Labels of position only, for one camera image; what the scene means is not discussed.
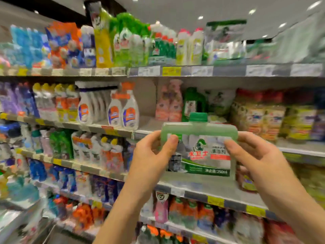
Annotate large green white cleaner pouch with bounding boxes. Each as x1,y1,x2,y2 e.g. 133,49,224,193
203,20,247,64

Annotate white price tag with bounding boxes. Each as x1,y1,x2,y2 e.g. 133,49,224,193
246,64,277,77
290,63,324,77
191,65,214,77
137,66,161,77

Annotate cluster of green cleaner bottles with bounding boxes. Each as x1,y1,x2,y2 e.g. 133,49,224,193
49,129,75,160

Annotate pink twin spray bottle pack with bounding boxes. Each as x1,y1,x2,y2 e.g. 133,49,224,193
155,80,184,123

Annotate cluster of blue cleaner bottles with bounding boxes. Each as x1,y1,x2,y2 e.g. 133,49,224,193
27,158,124,202

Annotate small green white cleaner pouch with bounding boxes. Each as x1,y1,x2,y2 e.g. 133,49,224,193
277,15,325,63

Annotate yellow-capped pink-label cleaner bottle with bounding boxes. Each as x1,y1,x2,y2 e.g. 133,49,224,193
109,139,126,174
100,137,113,169

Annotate row of purple cleaner bottles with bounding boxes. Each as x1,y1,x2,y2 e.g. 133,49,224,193
0,81,40,118

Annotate white red-capped cleaner bottle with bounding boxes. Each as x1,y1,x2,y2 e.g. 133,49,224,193
190,28,205,65
176,29,192,66

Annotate clear-wrapped white bottle pack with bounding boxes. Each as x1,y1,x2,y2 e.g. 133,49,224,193
70,130,103,164

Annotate cluster of orange trigger sprayers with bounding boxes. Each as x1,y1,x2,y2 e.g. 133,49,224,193
52,196,106,230

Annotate row of green pump bottles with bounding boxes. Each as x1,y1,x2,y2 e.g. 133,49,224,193
109,12,153,67

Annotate blue spray bottle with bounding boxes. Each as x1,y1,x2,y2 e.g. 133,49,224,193
124,142,137,171

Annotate white orange-trigger spray bottle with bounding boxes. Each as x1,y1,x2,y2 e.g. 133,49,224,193
121,81,141,131
107,94,124,128

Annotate white blue cleaner bottle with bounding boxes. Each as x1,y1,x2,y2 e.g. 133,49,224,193
81,25,98,68

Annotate row of yellow red-capped bottles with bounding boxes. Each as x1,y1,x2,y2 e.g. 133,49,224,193
231,89,325,143

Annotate green capped cleaner bottle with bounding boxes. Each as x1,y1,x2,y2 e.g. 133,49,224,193
182,87,208,123

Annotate orange promo sign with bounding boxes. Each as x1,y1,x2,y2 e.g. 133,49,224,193
101,125,121,137

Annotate person's right hand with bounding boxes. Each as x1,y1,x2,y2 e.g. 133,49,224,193
224,131,301,207

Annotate yellow price tag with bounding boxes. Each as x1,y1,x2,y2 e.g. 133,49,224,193
246,204,267,218
207,195,225,208
162,66,183,77

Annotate row of blue cleaner packs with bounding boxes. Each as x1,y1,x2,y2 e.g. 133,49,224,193
9,22,83,69

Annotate yellow green cleaner bottle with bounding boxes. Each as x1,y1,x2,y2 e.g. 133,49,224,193
89,1,115,68

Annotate person's left hand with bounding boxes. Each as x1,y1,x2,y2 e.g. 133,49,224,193
123,130,180,202

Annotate white green-print cleaner pouch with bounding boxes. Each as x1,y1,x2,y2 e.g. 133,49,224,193
205,89,237,118

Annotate row of yellow-capped cleaner bottles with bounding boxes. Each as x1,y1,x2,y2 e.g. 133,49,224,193
32,83,80,123

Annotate white orange spray bottles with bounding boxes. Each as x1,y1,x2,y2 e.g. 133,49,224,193
76,81,118,125

